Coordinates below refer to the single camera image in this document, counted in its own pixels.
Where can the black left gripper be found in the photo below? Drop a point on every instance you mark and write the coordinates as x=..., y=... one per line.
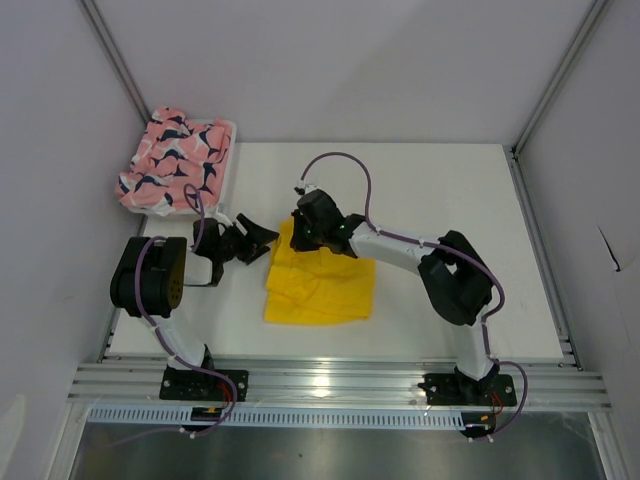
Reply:
x=259, y=234

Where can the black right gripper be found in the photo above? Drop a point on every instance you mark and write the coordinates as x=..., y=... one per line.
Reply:
x=299, y=243

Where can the yellow shorts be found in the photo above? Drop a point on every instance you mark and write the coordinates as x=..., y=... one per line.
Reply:
x=316, y=288

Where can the pink patterned shorts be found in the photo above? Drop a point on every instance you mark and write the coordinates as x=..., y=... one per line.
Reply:
x=175, y=160

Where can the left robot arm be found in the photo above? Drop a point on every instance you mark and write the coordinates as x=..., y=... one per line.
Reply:
x=149, y=283

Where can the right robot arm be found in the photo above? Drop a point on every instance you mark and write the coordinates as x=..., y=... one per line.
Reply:
x=457, y=282

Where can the white tray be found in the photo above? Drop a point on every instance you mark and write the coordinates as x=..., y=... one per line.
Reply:
x=227, y=170

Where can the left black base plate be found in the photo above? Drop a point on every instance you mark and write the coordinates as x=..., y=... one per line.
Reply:
x=190, y=385

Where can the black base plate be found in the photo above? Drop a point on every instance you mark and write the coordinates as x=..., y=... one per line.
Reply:
x=453, y=389
x=190, y=385

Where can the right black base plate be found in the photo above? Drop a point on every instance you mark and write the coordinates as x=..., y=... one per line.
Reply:
x=453, y=389

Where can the slotted cable duct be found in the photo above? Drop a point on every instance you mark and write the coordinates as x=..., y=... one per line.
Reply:
x=282, y=417

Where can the right side table rail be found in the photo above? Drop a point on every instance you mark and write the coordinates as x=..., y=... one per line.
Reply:
x=550, y=285

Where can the left corner frame post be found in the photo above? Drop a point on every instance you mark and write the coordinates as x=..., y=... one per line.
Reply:
x=108, y=44

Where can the corner frame post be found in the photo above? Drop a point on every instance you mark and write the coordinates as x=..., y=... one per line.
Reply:
x=108, y=44
x=572, y=54

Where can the aluminium mounting rail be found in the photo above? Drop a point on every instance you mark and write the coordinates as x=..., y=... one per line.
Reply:
x=335, y=383

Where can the right corner frame post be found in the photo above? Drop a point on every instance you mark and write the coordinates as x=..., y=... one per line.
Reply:
x=572, y=54

